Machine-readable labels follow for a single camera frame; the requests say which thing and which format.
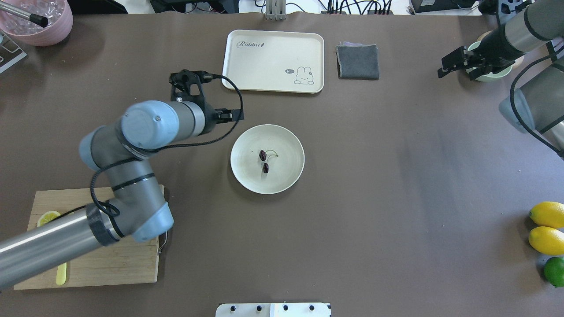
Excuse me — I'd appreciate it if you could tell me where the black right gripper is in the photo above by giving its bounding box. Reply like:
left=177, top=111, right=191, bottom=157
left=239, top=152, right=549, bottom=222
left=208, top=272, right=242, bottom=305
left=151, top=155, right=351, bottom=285
left=437, top=46, right=504, bottom=81

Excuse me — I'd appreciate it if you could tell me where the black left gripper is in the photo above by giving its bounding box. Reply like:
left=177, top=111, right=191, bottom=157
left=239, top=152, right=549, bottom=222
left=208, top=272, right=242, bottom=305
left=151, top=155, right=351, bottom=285
left=170, top=70, right=244, bottom=135

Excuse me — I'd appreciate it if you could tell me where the dark red cherry pair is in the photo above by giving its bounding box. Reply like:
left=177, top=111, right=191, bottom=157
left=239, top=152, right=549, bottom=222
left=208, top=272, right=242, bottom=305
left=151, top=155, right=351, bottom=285
left=259, top=150, right=279, bottom=174

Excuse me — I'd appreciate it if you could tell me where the cream round plate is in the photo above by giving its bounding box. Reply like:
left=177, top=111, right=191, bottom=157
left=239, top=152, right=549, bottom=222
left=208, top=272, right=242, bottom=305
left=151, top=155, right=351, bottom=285
left=230, top=124, right=305, bottom=195

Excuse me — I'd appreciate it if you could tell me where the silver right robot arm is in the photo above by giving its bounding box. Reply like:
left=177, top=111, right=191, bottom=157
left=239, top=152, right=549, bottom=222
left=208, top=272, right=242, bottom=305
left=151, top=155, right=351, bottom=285
left=438, top=0, right=564, bottom=157

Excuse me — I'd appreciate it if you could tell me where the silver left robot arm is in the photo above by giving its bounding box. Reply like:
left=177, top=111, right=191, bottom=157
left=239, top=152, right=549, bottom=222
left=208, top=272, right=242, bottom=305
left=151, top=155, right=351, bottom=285
left=1, top=70, right=244, bottom=289

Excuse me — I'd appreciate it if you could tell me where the cream rabbit tray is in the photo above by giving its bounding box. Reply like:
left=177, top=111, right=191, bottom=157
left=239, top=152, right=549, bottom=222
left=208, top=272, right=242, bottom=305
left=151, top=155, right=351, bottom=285
left=222, top=29, right=325, bottom=94

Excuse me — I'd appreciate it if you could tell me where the mint green bowl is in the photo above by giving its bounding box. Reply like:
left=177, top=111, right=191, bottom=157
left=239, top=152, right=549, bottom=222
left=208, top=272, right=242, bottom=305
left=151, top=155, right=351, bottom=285
left=466, top=41, right=513, bottom=82

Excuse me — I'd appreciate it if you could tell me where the grey folded cloth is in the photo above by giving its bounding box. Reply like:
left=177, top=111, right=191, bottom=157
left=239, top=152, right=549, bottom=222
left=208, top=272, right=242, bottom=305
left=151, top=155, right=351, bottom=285
left=336, top=42, right=380, bottom=80

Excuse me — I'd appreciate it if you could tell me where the yellow lemon outer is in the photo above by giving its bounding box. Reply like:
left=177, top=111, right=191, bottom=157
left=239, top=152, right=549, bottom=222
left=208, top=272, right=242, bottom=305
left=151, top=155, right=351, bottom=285
left=528, top=201, right=564, bottom=229

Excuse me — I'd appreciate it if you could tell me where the bamboo cutting board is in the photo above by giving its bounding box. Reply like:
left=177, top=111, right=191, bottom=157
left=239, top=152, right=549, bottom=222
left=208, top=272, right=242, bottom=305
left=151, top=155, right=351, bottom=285
left=13, top=188, right=160, bottom=290

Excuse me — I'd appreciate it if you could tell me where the pink ice bowl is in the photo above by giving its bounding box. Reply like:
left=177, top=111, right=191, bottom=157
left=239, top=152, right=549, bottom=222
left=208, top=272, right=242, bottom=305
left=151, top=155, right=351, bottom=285
left=0, top=0, right=73, bottom=47

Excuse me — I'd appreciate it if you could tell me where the yellow lemon near lime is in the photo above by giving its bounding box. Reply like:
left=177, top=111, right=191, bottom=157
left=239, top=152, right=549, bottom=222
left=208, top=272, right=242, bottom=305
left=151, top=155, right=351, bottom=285
left=528, top=226, right=564, bottom=256

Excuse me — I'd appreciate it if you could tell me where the lemon slice far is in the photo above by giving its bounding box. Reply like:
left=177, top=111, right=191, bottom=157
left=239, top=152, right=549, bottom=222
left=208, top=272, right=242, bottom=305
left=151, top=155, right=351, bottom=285
left=37, top=210, right=61, bottom=227

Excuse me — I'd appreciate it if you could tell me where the metal muddler in bowl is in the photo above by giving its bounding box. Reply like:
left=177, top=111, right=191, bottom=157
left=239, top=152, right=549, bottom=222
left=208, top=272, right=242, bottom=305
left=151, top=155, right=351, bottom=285
left=0, top=1, right=48, bottom=28

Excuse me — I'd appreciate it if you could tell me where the green lime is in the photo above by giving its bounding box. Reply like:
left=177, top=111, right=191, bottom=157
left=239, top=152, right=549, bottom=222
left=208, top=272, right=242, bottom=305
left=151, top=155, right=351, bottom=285
left=543, top=257, right=564, bottom=288

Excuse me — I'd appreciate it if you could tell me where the yellow plastic knife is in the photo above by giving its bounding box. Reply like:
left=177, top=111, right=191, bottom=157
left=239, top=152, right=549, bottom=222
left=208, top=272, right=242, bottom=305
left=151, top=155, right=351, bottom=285
left=55, top=262, right=68, bottom=286

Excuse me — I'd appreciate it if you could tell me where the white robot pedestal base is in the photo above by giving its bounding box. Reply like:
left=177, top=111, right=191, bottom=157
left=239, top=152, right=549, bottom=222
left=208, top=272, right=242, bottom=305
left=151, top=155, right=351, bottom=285
left=215, top=302, right=332, bottom=317

